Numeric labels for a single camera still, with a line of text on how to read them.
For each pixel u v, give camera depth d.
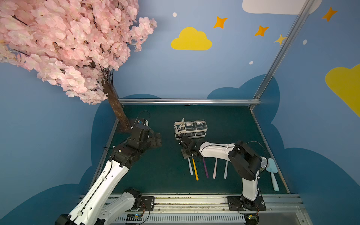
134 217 0.73
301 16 0.73
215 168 0.88
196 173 0.85
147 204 0.74
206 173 0.86
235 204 0.74
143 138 0.52
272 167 0.88
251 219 0.73
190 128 0.96
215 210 0.74
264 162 0.84
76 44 0.43
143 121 0.63
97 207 0.38
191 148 0.72
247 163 0.50
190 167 0.88
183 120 0.89
